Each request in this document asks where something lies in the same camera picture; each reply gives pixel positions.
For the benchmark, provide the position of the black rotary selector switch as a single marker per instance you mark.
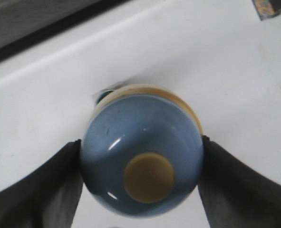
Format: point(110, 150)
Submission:
point(267, 9)

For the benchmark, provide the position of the grey stone counter slab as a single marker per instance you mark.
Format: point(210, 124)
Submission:
point(23, 23)

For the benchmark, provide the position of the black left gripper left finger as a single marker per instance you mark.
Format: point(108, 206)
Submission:
point(48, 197)

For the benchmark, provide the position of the blue desk bell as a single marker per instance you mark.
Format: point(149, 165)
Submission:
point(142, 153)

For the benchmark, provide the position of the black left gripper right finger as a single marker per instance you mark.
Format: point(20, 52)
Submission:
point(234, 195)

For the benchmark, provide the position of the green pushbutton switch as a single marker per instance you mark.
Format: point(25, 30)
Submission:
point(102, 94)

